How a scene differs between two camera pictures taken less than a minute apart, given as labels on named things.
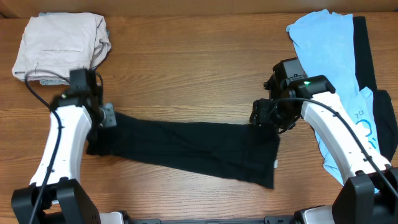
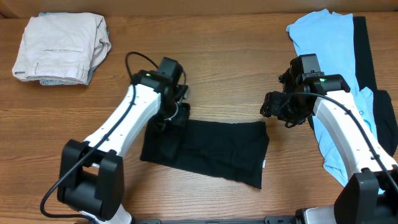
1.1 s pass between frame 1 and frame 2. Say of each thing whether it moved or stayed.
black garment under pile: stayed
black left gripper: moved
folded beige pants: stayed
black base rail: stayed
